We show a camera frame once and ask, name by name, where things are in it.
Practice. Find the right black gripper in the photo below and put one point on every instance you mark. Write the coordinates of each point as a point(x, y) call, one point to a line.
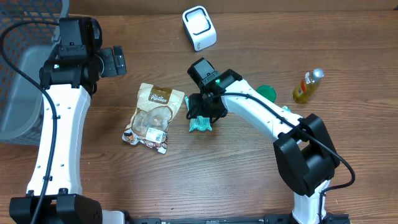
point(207, 112)

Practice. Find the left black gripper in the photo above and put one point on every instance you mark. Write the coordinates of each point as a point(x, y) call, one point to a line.
point(115, 60)

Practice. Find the mint green snack bar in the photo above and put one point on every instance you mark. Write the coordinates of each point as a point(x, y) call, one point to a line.
point(199, 123)

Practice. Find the green lid white jar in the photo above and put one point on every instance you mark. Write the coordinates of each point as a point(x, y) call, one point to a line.
point(267, 92)

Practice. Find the brown snack pouch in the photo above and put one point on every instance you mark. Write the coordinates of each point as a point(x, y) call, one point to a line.
point(156, 108)

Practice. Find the green tissue pack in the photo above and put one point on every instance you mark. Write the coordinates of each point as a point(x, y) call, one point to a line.
point(286, 108)

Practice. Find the yellow oil bottle silver cap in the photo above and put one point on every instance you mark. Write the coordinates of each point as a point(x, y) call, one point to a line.
point(308, 85)

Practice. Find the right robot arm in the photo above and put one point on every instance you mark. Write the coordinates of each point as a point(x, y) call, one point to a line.
point(305, 155)

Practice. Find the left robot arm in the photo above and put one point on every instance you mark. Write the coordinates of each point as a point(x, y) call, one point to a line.
point(67, 80)

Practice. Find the white barcode scanner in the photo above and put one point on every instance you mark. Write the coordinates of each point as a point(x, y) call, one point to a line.
point(199, 28)

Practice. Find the grey plastic mesh basket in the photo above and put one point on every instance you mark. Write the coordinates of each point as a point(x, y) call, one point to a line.
point(27, 47)

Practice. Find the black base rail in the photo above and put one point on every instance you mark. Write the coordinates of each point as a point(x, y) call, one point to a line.
point(267, 219)

